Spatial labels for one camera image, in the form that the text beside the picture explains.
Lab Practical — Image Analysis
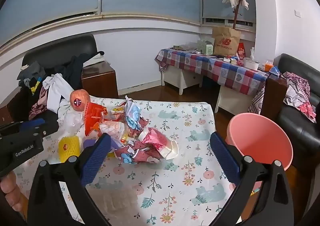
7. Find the wooden cabinet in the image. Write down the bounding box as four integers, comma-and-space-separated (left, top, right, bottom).
260, 72, 288, 122

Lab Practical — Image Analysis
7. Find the black leather armchair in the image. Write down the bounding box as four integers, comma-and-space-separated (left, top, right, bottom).
274, 53, 320, 174

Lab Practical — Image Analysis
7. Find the orange snack wrapper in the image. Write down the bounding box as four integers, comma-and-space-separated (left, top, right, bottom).
84, 102, 108, 137

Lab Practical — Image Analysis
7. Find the person's left hand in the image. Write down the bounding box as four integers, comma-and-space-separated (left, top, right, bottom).
0, 172, 23, 207

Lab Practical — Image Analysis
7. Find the dark garment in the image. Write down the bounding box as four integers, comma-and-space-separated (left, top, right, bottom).
54, 51, 105, 87

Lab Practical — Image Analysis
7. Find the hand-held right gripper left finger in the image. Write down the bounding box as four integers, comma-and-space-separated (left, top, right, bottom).
27, 132, 112, 226

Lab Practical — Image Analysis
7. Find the red apple with sticker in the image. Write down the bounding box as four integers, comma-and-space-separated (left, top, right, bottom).
70, 88, 91, 112

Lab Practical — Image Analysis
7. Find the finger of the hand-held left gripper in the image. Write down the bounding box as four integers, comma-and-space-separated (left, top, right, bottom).
19, 118, 59, 138

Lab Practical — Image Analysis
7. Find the blue white crumpled wrapper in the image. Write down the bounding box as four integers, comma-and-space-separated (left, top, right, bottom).
124, 96, 143, 130

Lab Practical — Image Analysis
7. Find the black leather sofa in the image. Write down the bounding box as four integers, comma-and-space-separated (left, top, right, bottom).
0, 33, 98, 127

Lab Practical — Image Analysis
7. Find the wooden coat rack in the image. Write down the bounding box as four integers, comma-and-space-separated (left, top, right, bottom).
231, 0, 247, 30

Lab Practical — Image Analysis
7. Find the blue yellow cloth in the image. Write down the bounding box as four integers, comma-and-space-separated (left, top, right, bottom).
29, 77, 43, 95

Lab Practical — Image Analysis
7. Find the red packet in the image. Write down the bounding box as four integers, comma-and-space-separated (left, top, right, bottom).
237, 43, 247, 60

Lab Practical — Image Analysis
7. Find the yellow foam fruit net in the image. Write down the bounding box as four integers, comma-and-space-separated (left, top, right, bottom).
58, 135, 81, 163

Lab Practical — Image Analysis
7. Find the pink plastic bin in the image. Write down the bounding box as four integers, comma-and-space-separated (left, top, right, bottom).
224, 113, 293, 195

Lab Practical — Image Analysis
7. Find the checkered tablecloth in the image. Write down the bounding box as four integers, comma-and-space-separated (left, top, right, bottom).
155, 48, 272, 95

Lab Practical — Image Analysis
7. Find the crumpled red patterned paper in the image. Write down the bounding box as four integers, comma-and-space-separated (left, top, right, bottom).
116, 141, 162, 165

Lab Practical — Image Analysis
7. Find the wooden side table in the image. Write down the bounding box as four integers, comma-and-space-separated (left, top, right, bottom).
81, 61, 119, 99

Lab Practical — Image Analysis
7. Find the red patterned clothing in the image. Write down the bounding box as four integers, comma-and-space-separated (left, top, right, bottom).
282, 71, 317, 124

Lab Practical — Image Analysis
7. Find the pink patterned cloth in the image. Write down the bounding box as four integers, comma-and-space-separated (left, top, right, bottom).
28, 88, 49, 120

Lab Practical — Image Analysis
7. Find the brown paper bag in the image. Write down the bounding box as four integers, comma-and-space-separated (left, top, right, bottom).
212, 26, 241, 57

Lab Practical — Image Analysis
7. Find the green tissue box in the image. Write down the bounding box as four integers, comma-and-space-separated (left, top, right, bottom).
197, 39, 215, 55

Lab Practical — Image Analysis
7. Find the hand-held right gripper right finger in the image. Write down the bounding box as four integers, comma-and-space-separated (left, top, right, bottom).
210, 132, 294, 226

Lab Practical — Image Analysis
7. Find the floral tablecloth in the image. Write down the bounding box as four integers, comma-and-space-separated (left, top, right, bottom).
14, 96, 237, 226

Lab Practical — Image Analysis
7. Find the pink patterned paper cup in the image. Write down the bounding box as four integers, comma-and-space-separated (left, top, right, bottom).
138, 127, 179, 161

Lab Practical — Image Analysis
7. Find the grey garment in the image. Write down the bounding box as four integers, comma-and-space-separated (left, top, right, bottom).
17, 61, 46, 84

